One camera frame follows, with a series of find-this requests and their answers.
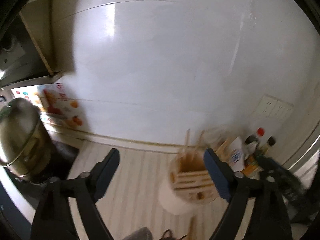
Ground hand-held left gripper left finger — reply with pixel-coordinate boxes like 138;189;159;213
30;148;120;240

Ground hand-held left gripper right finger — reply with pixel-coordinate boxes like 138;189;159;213
204;148;293;240

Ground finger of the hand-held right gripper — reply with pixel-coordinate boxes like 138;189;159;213
256;155;305;202

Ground brown wooden chopstick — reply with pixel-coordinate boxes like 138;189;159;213
194;130;206;157
183;129;192;157

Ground white utensil holder with chopsticks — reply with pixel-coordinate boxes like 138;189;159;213
159;150;220;215

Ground white squeeze tube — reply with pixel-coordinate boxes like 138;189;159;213
226;136;245;173

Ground dark sauce bottle black cap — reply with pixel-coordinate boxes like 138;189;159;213
257;136;276;157

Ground cat print striped tablecloth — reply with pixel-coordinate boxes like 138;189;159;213
67;140;250;240

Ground dark sauce bottle red cap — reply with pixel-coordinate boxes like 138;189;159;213
241;127;266;178

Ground stainless steel steamer pot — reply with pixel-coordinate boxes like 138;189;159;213
0;98;51;178

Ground range hood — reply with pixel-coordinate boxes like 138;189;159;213
0;5;63;90

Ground white wall socket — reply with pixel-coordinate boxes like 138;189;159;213
270;99;287;119
255;94;277;117
282;104;294;120

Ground fruit print wall poster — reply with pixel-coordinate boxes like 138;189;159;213
11;82;84;130

